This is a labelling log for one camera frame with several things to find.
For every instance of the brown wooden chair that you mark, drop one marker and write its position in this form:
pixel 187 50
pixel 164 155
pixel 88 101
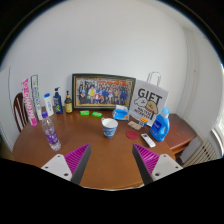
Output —
pixel 20 113

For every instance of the colourful puzzle cube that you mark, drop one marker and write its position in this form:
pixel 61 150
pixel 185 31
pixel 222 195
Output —
pixel 143 122

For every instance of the brown wooden side table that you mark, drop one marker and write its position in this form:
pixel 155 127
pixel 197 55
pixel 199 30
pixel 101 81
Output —
pixel 180 131

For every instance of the white blue-capped lotion bottle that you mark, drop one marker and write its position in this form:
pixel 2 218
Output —
pixel 49 105

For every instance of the framed group photo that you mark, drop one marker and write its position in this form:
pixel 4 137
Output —
pixel 103 91

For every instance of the flat round red coaster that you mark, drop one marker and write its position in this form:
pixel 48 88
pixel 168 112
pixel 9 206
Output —
pixel 132 135

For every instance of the amber pump bottle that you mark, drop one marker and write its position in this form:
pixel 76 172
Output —
pixel 68 105

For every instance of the white remote control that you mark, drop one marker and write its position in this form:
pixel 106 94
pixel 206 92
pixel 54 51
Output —
pixel 147 140

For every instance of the white printed paper bag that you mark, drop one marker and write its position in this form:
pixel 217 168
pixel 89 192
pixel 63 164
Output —
pixel 148 100

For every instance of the pink shuttlecock tube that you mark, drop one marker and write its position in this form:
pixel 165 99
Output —
pixel 29 103

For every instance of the clear purple-capped water bottle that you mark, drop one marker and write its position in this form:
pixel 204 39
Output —
pixel 51 135

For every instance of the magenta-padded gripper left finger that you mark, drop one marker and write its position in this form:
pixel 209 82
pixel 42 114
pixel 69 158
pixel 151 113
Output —
pixel 60 166

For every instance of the dark blue pump bottle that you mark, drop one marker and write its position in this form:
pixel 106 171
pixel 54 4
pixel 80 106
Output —
pixel 58 103

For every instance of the blue patterned paper cup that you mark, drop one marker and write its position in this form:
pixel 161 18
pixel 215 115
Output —
pixel 109 129

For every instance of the white green shuttlecock tube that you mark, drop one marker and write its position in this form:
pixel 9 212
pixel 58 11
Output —
pixel 36 96

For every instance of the blue detergent bottle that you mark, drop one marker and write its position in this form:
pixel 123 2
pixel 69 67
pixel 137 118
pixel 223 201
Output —
pixel 160 126

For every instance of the small snack packet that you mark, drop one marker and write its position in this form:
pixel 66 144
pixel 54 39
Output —
pixel 134 125

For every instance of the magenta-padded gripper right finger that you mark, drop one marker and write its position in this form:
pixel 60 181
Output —
pixel 163 166

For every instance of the blue tissue pack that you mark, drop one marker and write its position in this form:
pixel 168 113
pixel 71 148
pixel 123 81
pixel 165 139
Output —
pixel 121 113

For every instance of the small green packet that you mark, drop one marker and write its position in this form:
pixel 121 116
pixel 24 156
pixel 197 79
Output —
pixel 97 114
pixel 84 113

